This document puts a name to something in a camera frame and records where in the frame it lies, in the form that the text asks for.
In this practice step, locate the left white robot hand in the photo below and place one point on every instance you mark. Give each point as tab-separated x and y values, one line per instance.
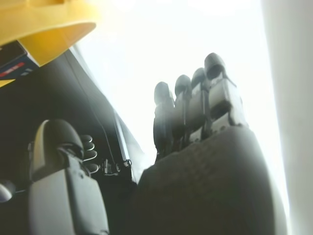
207	183

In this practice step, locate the black and white box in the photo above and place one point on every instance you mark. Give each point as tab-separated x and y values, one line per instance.
14	61

